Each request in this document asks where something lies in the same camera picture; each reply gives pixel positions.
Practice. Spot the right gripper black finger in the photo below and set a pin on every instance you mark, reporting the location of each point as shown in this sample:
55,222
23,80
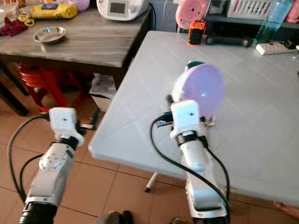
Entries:
168,104

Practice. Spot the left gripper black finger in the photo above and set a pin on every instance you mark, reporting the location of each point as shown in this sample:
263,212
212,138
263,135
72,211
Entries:
96,119

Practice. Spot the purple plastic bowl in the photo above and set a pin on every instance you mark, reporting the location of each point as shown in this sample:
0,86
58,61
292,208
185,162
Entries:
79,4
203,88

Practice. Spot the shallow steel plate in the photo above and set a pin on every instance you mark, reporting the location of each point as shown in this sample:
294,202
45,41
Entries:
50,35

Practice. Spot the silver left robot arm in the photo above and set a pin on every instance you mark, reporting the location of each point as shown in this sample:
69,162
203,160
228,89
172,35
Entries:
51,177

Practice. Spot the white plastic storage box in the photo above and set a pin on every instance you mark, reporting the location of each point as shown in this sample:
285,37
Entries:
103,100

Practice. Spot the white folding table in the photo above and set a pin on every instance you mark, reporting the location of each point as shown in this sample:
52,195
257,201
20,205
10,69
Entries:
131,93

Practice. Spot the dark green round object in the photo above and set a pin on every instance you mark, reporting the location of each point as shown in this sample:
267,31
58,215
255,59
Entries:
195,64

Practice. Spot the red plastic stool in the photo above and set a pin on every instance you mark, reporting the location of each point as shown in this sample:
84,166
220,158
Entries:
44,77

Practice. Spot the grey top wooden table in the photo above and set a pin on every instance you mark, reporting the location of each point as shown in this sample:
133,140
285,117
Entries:
98,46

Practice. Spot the orange and black device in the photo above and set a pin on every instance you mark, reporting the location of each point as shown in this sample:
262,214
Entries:
196,33

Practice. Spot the black low shelf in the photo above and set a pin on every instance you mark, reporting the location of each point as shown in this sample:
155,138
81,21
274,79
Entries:
229,41

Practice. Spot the pink round fan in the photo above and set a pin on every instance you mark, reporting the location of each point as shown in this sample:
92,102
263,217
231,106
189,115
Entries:
194,11

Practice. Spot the dark robot left foot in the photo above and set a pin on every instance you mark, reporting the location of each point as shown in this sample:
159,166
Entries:
114,218

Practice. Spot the dark robot foot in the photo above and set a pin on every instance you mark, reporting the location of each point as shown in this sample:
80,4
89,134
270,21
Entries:
176,221
114,218

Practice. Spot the white kitchen appliance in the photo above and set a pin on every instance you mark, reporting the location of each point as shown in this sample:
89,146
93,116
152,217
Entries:
133,9

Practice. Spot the dark robot right foot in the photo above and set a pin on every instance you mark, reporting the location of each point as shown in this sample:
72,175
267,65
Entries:
176,221

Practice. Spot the yellow kitchen wipes pack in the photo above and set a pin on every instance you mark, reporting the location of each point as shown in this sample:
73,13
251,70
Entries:
63,11

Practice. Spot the white power strip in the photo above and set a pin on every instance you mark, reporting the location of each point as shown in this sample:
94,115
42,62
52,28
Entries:
273,48

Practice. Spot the maroon cloth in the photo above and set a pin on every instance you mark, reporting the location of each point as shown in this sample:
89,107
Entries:
13,28

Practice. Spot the white slotted plastic basket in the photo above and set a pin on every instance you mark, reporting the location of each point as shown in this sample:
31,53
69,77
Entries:
250,9

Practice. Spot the green clear plastic bottle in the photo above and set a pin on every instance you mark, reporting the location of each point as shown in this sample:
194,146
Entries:
271,25

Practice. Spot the person bare foot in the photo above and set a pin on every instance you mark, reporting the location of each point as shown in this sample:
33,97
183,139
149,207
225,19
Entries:
287,210

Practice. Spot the pink plastic container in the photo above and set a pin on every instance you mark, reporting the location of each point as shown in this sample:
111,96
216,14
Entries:
293,11

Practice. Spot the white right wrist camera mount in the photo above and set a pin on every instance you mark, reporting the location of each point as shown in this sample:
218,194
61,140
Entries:
186,116

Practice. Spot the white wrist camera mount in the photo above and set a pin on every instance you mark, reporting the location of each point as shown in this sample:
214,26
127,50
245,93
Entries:
186,116
63,122

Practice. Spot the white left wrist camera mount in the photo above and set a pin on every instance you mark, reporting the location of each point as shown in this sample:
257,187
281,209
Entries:
63,122

